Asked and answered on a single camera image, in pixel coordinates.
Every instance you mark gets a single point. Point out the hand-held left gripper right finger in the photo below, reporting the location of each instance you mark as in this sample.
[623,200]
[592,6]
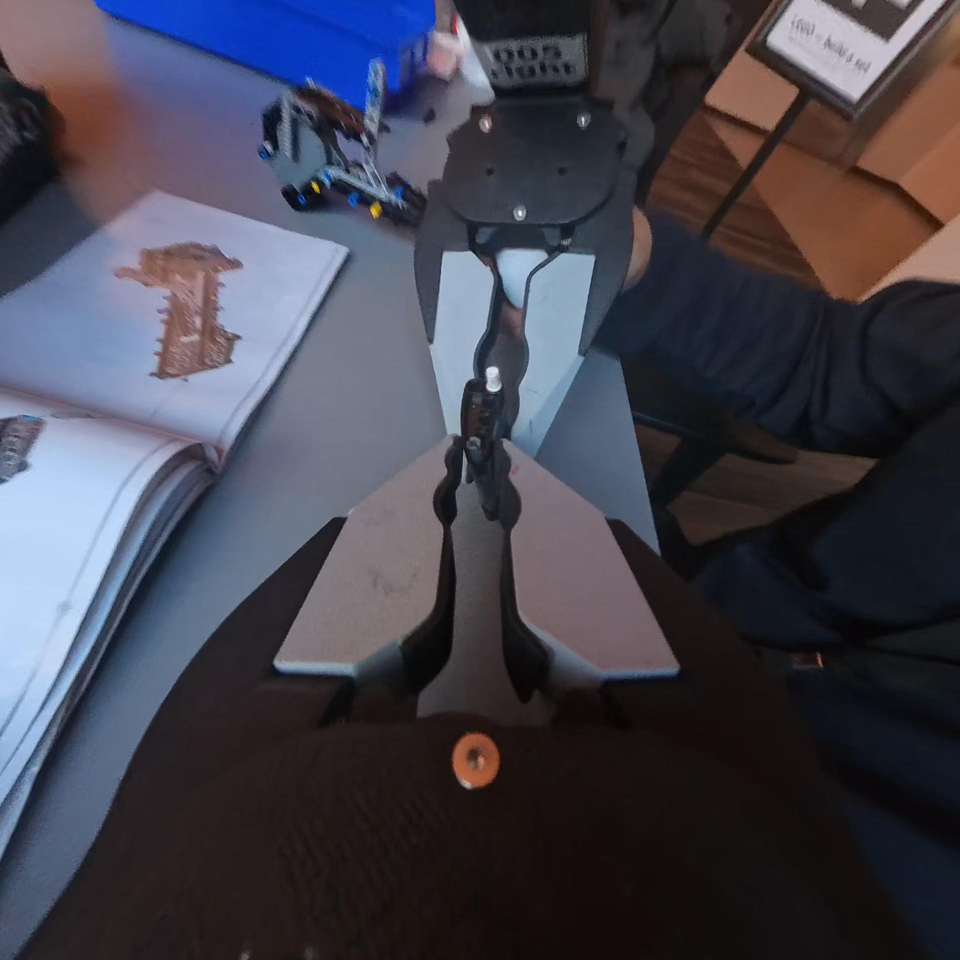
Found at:
[585,585]

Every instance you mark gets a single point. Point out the blue plastic bin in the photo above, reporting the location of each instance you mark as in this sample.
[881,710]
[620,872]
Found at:
[300,37]

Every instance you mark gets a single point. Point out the person's dark clothed body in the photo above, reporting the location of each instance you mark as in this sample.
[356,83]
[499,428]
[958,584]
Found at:
[885,562]

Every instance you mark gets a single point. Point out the person's right forearm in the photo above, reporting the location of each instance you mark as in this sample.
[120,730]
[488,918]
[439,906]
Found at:
[750,352]

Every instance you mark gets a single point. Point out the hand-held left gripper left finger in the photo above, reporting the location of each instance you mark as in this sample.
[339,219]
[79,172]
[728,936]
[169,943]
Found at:
[375,577]

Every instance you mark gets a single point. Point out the framed sign on stand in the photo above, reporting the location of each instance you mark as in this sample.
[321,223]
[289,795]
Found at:
[825,45]

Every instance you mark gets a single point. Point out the lego instruction booklet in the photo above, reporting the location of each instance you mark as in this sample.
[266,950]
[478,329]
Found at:
[112,525]

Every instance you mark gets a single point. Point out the dark object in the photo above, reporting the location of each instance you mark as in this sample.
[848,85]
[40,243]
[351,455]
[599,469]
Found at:
[22,150]

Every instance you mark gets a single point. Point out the lego truck model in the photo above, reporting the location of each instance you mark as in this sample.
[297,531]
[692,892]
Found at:
[322,157]

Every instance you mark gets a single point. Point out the person's right hand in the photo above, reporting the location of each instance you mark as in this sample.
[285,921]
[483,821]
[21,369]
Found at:
[640,247]

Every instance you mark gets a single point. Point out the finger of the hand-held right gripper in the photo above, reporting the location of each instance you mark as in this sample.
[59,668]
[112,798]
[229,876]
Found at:
[461,322]
[559,330]

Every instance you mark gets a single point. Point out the cardboard box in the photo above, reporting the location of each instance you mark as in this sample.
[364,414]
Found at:
[825,172]
[922,259]

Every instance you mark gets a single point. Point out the pale lego pin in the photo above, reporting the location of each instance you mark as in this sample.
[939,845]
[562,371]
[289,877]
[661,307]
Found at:
[493,379]

